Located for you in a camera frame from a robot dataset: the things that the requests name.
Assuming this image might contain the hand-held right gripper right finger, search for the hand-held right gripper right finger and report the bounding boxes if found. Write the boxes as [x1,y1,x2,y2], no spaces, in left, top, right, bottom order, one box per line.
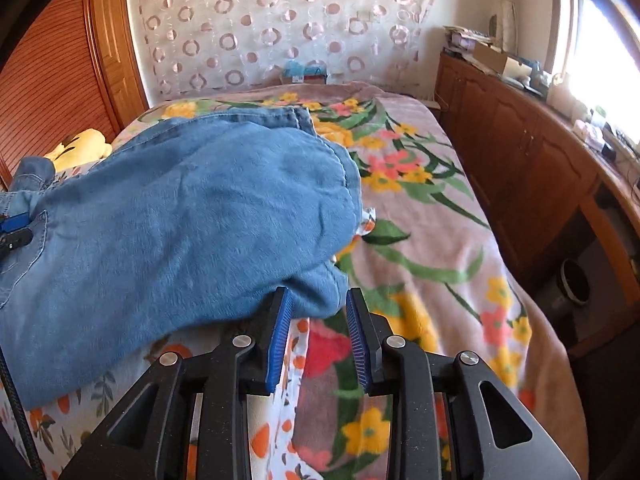
[345,287,582,480]

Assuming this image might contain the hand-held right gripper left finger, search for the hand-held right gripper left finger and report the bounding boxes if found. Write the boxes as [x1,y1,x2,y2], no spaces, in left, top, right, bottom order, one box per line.
[57,286,297,480]

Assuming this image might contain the faded blue denim pants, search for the faded blue denim pants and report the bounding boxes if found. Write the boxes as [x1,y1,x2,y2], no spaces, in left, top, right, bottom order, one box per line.
[0,105,363,411]

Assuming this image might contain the yellow plush toy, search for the yellow plush toy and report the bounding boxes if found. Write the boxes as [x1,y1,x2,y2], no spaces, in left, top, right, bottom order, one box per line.
[47,129,113,173]

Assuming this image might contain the floral pink blanket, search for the floral pink blanket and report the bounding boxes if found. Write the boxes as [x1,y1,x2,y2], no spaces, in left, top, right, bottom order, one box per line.
[112,80,588,480]

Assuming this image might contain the wooden louvered wardrobe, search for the wooden louvered wardrobe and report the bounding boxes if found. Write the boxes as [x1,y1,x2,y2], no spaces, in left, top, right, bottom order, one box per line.
[0,0,151,191]

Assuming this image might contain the orange-print white bedsheet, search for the orange-print white bedsheet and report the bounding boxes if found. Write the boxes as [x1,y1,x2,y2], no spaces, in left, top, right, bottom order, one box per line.
[0,207,377,480]

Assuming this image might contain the round waste bin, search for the round waste bin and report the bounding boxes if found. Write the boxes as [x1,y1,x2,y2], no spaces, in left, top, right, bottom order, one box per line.
[552,257,591,316]

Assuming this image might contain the long wooden cabinet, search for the long wooden cabinet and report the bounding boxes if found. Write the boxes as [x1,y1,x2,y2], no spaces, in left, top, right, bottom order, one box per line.
[434,50,640,356]

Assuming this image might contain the blue item on box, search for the blue item on box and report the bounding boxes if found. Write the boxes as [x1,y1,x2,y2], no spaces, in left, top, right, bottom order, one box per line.
[281,60,328,86]

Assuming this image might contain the white tissue box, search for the white tissue box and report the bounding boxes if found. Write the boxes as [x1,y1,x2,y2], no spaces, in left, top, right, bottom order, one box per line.
[572,120,606,151]

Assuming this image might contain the open cardboard box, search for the open cardboard box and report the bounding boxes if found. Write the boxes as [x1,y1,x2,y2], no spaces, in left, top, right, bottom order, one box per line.
[472,42,533,78]

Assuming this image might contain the circle-patterned sheer curtain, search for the circle-patterned sheer curtain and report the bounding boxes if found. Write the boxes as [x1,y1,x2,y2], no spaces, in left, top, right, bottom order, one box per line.
[125,0,438,101]

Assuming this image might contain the stack of papers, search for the stack of papers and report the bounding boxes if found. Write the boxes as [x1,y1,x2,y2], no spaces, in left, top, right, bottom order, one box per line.
[442,25,493,56]

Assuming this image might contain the white plastic bottle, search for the white plastic bottle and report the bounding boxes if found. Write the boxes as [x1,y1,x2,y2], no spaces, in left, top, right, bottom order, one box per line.
[547,72,576,106]

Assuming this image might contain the beige window curtain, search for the beige window curtain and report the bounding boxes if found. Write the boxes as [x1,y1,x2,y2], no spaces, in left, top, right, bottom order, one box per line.
[492,0,526,48]

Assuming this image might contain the wood-framed window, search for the wood-framed window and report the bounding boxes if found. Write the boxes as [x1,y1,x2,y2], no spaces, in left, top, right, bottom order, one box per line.
[550,0,640,146]

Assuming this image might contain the black braided cable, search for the black braided cable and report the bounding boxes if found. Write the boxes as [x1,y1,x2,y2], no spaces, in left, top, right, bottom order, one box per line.
[0,345,38,468]

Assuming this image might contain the black charger cable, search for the black charger cable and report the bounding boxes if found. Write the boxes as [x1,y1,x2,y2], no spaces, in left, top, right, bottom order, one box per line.
[607,130,640,186]

